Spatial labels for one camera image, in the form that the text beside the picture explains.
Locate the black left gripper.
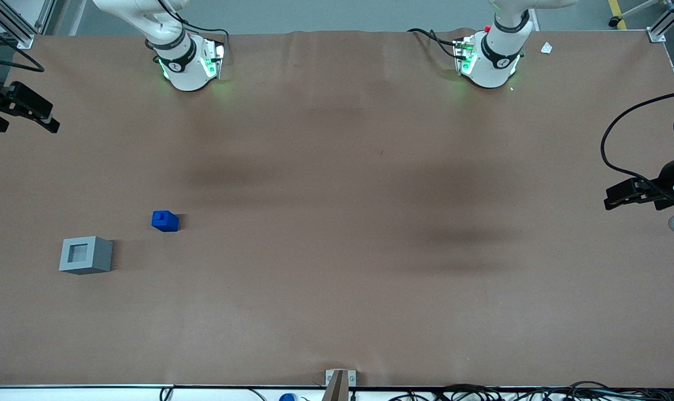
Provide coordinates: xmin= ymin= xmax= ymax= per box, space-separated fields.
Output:
xmin=603 ymin=153 xmax=674 ymax=212

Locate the blue plastic insert part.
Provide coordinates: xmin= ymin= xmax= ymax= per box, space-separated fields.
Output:
xmin=151 ymin=210 xmax=180 ymax=233

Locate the gray square base block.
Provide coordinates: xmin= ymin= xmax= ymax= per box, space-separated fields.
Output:
xmin=58 ymin=236 xmax=114 ymax=276

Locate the stand leg with caster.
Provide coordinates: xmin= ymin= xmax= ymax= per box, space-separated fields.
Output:
xmin=608 ymin=0 xmax=672 ymax=28

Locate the brown table cover sheet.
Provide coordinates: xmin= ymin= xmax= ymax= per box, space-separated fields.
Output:
xmin=0 ymin=28 xmax=674 ymax=388

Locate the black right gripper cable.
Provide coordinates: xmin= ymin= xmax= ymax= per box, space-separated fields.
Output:
xmin=0 ymin=22 xmax=46 ymax=74

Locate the long black left gripper cable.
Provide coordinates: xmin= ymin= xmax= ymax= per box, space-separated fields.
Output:
xmin=600 ymin=89 xmax=674 ymax=184

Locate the aluminium frame post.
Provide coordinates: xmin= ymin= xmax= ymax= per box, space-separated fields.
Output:
xmin=0 ymin=0 xmax=56 ymax=50
xmin=647 ymin=0 xmax=674 ymax=43

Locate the black right arm base cable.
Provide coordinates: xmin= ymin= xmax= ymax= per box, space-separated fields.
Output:
xmin=158 ymin=0 xmax=230 ymax=59

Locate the black arm base cable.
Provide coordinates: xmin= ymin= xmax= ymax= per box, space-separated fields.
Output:
xmin=158 ymin=0 xmax=230 ymax=59
xmin=407 ymin=28 xmax=461 ymax=60

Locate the black cable bundle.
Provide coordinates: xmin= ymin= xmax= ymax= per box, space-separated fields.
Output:
xmin=386 ymin=381 xmax=674 ymax=401

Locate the black left arm base cable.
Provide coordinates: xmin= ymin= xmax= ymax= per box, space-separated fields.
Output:
xmin=407 ymin=28 xmax=461 ymax=60

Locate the thin black edge cable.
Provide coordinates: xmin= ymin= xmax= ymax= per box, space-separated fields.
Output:
xmin=159 ymin=383 xmax=327 ymax=401

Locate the gray camera mount bracket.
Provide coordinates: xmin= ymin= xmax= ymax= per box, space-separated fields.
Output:
xmin=321 ymin=369 xmax=357 ymax=401

